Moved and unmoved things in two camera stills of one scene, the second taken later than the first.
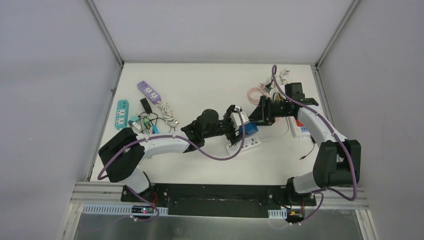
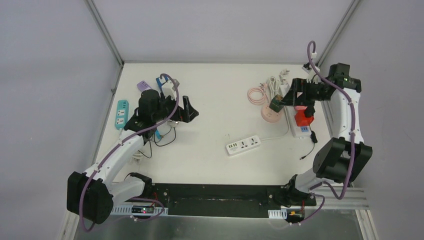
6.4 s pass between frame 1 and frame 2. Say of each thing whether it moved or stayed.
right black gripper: moved
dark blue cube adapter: moved
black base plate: stayed
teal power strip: stayed
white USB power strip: stayed
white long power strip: stayed
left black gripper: moved
